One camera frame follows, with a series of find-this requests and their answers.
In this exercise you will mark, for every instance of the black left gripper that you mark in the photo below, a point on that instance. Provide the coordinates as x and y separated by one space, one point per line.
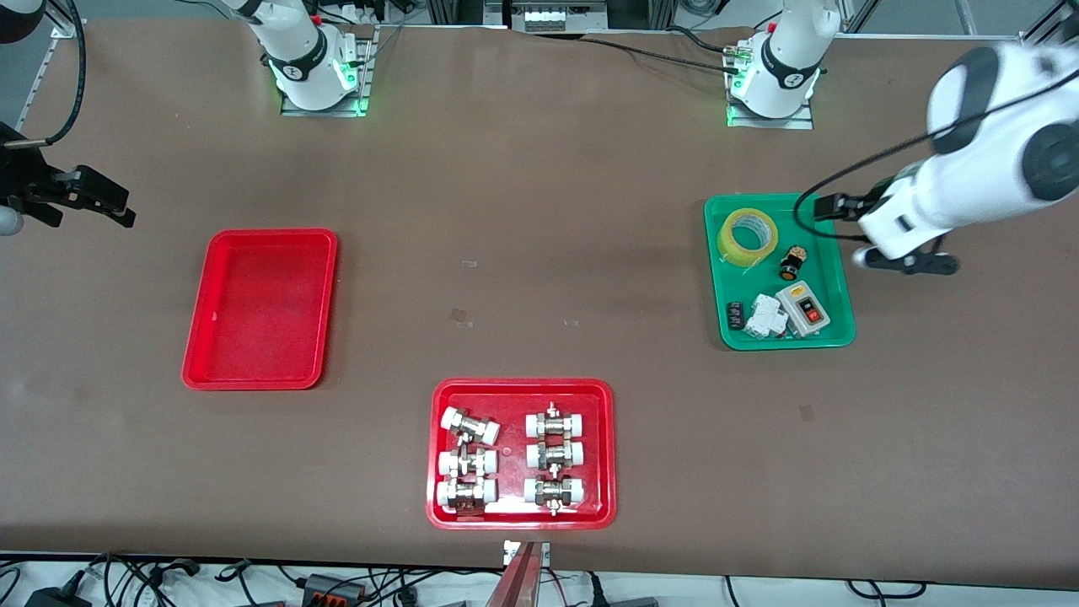
867 205

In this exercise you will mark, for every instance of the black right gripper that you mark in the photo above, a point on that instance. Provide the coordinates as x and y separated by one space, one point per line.
18 181

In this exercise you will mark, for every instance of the yellow packing tape roll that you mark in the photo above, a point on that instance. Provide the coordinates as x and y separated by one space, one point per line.
732 244

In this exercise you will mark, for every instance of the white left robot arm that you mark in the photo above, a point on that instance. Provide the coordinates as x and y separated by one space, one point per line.
995 152

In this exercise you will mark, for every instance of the green plastic tray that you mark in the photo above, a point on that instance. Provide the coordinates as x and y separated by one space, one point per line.
822 253

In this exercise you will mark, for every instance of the empty red plastic tray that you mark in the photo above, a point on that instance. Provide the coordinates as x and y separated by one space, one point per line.
261 312

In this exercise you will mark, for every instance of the clear tape piece with brown patch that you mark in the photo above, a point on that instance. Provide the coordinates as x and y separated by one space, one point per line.
460 315

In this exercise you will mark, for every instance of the red tray holding fittings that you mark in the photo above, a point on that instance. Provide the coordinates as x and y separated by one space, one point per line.
514 510

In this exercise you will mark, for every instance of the black round push button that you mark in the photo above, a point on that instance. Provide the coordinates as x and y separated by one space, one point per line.
791 265

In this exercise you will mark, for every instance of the white circuit breaker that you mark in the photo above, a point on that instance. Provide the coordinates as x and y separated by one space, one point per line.
767 318

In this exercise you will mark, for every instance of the grey terminal block device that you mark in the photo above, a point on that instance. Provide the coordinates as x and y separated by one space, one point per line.
556 17

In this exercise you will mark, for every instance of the white-capped brass pipe fitting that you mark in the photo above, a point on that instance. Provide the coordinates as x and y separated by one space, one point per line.
469 425
555 423
555 455
466 462
466 493
554 491

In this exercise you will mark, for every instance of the black power adapter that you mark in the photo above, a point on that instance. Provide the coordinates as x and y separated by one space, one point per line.
59 597

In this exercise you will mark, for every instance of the red metal bar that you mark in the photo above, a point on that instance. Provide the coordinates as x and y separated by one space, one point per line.
516 582

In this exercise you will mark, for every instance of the white two-button switch box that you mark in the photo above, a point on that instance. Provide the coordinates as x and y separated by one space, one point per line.
803 309

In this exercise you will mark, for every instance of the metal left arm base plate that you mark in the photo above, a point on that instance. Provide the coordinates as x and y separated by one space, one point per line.
771 122

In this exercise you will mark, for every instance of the aluminium profile post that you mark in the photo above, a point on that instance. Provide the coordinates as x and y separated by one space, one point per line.
1045 25
66 24

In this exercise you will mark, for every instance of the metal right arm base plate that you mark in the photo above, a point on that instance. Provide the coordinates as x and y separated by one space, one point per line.
364 67

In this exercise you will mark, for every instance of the small metal bracket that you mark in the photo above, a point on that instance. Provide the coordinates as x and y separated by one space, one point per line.
544 552

